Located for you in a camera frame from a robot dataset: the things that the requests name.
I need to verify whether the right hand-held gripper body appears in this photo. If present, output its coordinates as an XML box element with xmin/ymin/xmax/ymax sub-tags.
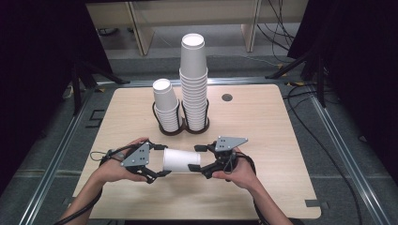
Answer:
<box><xmin>205</xmin><ymin>135</ymin><xmax>250</xmax><ymax>176</ymax></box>

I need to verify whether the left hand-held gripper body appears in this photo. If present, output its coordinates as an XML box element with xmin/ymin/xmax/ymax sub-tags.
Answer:
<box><xmin>106</xmin><ymin>141</ymin><xmax>155</xmax><ymax>176</ymax></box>

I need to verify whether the single white paper cup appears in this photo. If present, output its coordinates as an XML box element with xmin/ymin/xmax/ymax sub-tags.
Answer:
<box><xmin>161</xmin><ymin>147</ymin><xmax>202</xmax><ymax>173</ymax></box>

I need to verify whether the black double cup holder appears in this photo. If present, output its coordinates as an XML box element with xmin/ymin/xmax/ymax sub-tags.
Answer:
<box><xmin>151</xmin><ymin>97</ymin><xmax>211</xmax><ymax>137</ymax></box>

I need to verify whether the tall stack of white cups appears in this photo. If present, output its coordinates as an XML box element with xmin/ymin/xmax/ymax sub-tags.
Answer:
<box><xmin>178</xmin><ymin>33</ymin><xmax>210</xmax><ymax>132</ymax></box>

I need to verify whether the person's left hand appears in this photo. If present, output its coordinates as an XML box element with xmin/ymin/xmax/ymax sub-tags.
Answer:
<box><xmin>99</xmin><ymin>136</ymin><xmax>150</xmax><ymax>184</ymax></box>

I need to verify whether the person's right hand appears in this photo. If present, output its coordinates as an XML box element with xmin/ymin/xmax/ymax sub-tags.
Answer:
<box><xmin>211</xmin><ymin>146</ymin><xmax>257</xmax><ymax>191</ymax></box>

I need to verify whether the short stack of white cups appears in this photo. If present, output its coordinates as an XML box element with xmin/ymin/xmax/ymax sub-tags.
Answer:
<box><xmin>152</xmin><ymin>78</ymin><xmax>181</xmax><ymax>133</ymax></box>

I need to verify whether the black tripod stand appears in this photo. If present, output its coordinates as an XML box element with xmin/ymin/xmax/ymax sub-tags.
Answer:
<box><xmin>264</xmin><ymin>46</ymin><xmax>329</xmax><ymax>109</ymax></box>
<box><xmin>70</xmin><ymin>60</ymin><xmax>131</xmax><ymax>116</ymax></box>

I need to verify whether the black curtain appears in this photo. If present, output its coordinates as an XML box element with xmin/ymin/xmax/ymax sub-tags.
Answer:
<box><xmin>0</xmin><ymin>0</ymin><xmax>115</xmax><ymax>195</ymax></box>
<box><xmin>286</xmin><ymin>0</ymin><xmax>398</xmax><ymax>186</ymax></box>

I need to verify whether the beige wooden desk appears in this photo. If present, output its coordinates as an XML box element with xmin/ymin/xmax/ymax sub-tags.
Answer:
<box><xmin>84</xmin><ymin>0</ymin><xmax>310</xmax><ymax>57</ymax></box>

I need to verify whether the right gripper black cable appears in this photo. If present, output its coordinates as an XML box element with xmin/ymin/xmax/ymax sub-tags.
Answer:
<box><xmin>231</xmin><ymin>151</ymin><xmax>265</xmax><ymax>225</ymax></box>

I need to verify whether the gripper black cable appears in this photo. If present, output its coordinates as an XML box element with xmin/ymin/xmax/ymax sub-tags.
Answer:
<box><xmin>231</xmin><ymin>151</ymin><xmax>265</xmax><ymax>225</ymax></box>
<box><xmin>54</xmin><ymin>143</ymin><xmax>139</xmax><ymax>225</ymax></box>

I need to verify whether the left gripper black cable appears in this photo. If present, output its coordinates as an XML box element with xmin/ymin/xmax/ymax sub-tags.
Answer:
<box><xmin>54</xmin><ymin>143</ymin><xmax>139</xmax><ymax>225</ymax></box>

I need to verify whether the metal floor rail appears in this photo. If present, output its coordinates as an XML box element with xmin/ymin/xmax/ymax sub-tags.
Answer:
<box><xmin>18</xmin><ymin>87</ymin><xmax>99</xmax><ymax>225</ymax></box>
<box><xmin>96</xmin><ymin>76</ymin><xmax>302</xmax><ymax>89</ymax></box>
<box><xmin>308</xmin><ymin>90</ymin><xmax>392</xmax><ymax>225</ymax></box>

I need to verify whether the long black floor cable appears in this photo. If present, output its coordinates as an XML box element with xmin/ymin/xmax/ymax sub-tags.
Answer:
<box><xmin>282</xmin><ymin>83</ymin><xmax>364</xmax><ymax>225</ymax></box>

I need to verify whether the black floor cables bundle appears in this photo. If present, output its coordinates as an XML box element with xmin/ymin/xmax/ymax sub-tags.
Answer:
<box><xmin>255</xmin><ymin>0</ymin><xmax>298</xmax><ymax>53</ymax></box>

